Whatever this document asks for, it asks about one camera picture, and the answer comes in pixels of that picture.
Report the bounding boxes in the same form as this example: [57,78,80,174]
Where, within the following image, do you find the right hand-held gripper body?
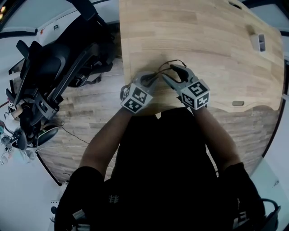
[177,75,211,111]

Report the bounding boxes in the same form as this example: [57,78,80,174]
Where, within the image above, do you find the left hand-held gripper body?
[121,76,155,114]

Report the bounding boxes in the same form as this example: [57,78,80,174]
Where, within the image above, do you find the thin wire-frame eyeglasses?
[153,59,187,79]

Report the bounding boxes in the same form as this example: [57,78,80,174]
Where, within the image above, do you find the person's right forearm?
[192,106,242,172]

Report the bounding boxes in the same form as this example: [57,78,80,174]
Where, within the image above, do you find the person's left forearm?
[79,105,134,179]

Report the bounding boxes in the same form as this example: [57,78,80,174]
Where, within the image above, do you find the person's black clothing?
[54,107,267,231]

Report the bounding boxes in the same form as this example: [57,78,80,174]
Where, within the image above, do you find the white desk organizer tray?
[250,32,267,53]

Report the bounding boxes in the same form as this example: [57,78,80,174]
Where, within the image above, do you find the black mesh office chair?
[9,39,116,127]
[67,0,111,30]
[5,89,60,150]

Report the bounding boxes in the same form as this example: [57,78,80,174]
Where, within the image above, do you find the grey crumpled cloth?
[19,148,38,165]

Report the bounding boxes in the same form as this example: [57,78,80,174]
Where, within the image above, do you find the black bag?
[259,198,282,231]

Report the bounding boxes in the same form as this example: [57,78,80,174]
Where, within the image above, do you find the black floor cable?
[59,121,91,145]

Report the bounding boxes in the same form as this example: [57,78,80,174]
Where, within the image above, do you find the white floor cable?
[36,145,90,152]

